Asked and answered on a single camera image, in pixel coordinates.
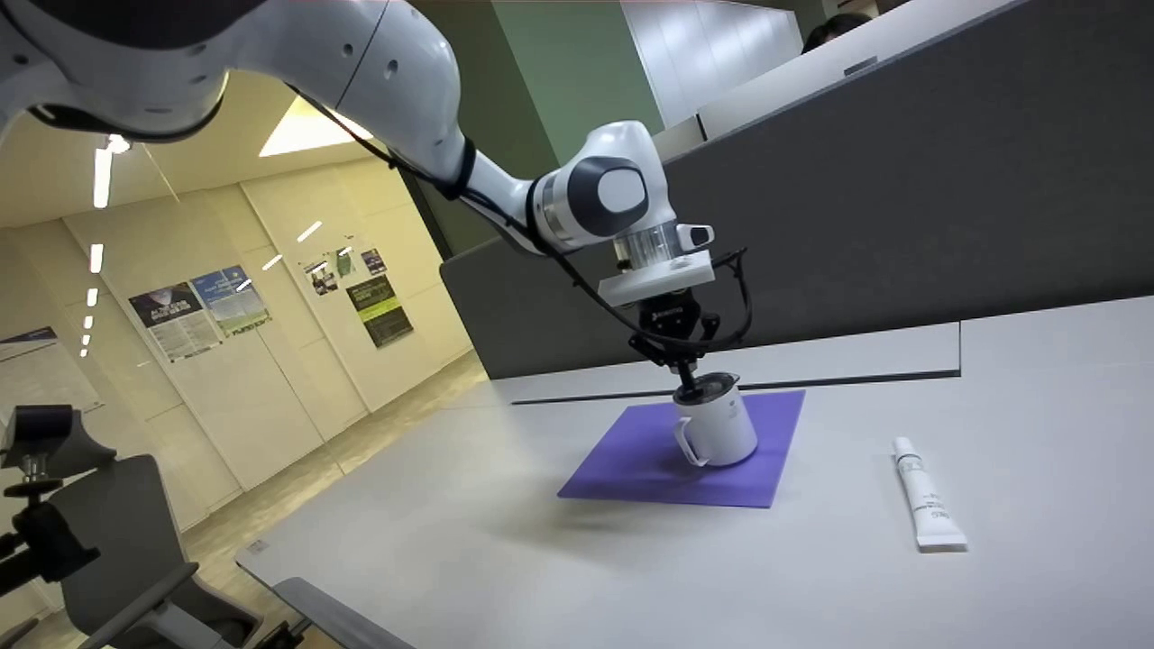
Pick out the white mug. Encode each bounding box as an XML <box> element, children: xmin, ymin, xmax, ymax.
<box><xmin>675</xmin><ymin>371</ymin><xmax>758</xmax><ymax>468</ymax></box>

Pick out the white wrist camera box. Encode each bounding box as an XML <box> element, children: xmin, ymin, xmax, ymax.
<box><xmin>597</xmin><ymin>224</ymin><xmax>715</xmax><ymax>306</ymax></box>

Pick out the blue wall poster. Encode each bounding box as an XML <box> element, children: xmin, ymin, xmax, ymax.
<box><xmin>130</xmin><ymin>265</ymin><xmax>269</xmax><ymax>365</ymax></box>

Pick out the grey desk divider panel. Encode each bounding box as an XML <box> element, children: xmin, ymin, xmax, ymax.
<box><xmin>435</xmin><ymin>0</ymin><xmax>1154</xmax><ymax>382</ymax></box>

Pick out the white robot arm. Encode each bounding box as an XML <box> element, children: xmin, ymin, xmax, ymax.
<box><xmin>0</xmin><ymin>0</ymin><xmax>716</xmax><ymax>313</ymax></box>

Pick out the grey office chair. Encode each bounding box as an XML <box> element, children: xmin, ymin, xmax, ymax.
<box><xmin>0</xmin><ymin>402</ymin><xmax>304</xmax><ymax>649</ymax></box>

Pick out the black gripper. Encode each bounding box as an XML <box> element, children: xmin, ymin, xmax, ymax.
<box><xmin>632</xmin><ymin>290</ymin><xmax>720</xmax><ymax>391</ymax></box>

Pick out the purple square mat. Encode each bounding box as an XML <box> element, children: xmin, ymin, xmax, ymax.
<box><xmin>558</xmin><ymin>391</ymin><xmax>805</xmax><ymax>507</ymax></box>

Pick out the white tube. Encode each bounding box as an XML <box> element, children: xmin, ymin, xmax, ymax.
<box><xmin>894</xmin><ymin>437</ymin><xmax>967</xmax><ymax>551</ymax></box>

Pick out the green black wall poster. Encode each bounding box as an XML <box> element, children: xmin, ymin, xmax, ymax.
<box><xmin>351</xmin><ymin>277</ymin><xmax>410</xmax><ymax>344</ymax></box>

